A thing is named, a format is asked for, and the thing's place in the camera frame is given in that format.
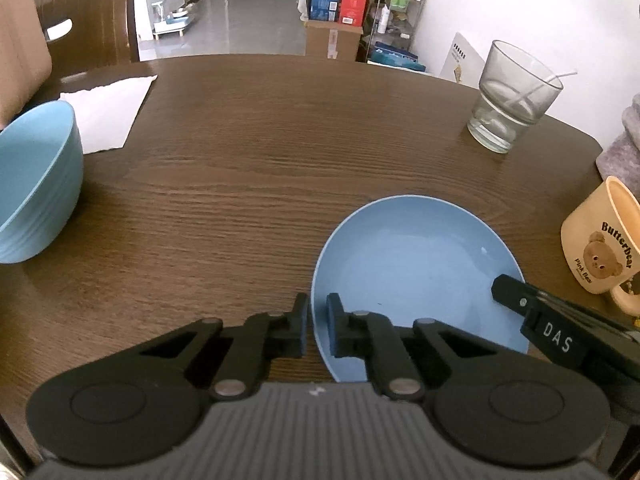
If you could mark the yellow bear mug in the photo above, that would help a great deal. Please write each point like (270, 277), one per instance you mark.
(595, 240)

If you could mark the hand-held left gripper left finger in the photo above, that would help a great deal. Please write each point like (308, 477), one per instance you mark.
(301, 327)

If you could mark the pink ribbed box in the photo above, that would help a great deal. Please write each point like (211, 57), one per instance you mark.
(20, 50)

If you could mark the blue carton box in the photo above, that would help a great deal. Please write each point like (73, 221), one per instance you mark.
(325, 5)

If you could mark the blue bowl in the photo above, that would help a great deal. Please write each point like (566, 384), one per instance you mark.
(35, 185)

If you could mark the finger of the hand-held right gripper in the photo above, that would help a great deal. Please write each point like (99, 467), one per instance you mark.
(510, 290)

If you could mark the white calendar card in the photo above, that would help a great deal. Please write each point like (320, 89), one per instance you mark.
(462, 57)

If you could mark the brown cardboard box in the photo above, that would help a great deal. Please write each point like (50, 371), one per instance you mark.
(330, 42)

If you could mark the white paper napkin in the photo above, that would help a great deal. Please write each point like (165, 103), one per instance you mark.
(107, 110)

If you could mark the white straw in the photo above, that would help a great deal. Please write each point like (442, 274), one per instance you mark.
(560, 77)

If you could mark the clear drinking glass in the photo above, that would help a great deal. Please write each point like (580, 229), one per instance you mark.
(500, 125)

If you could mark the white small floor stand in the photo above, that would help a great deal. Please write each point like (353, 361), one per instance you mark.
(172, 22)

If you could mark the blue flat pack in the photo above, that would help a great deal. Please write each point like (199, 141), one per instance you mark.
(395, 52)

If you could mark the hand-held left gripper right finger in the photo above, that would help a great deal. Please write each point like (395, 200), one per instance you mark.
(334, 325)

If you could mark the small blue plate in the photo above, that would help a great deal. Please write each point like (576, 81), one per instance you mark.
(410, 260)

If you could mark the dark wooden chair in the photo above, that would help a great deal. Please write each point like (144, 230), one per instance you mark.
(100, 10)

